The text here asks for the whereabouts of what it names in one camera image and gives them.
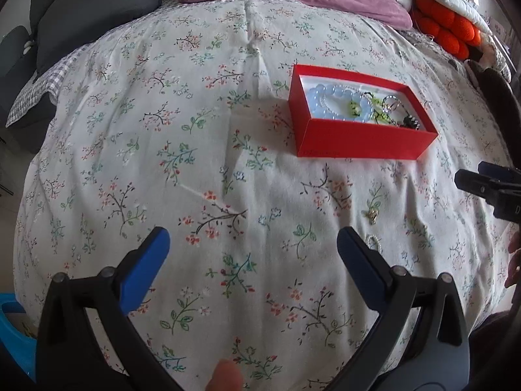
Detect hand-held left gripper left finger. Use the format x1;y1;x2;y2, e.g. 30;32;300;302
35;227;184;391

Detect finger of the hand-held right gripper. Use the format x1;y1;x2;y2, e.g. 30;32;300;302
455;170;521;206
478;162;521;182

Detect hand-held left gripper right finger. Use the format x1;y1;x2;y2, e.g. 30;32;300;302
326;226;472;391

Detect silver bangles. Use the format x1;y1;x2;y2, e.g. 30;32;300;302
380;94;403;114

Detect red cardboard box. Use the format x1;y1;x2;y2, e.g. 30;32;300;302
288;64;439;159

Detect green bead bracelet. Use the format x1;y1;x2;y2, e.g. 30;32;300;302
345;97;393;126

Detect blue bead bracelet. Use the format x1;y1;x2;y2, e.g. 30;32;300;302
310;83;376;123

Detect person's right hand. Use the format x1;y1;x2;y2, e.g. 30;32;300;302
504;227;521;290

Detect person's left hand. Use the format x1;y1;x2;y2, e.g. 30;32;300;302
204;359;244;391

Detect dark brown plush item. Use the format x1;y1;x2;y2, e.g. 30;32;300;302
464;59;521;141

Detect floral duvet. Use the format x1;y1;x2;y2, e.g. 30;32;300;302
12;0;521;391

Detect blue plastic stool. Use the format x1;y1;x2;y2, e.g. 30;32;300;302
0;292;41;380

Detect orange knitted cushion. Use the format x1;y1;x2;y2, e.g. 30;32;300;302
411;0;484;60

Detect grey checkered bedsheet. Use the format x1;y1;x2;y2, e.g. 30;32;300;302
6;45;88;128

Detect grey padded chair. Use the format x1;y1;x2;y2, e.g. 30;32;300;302
0;24;32;72

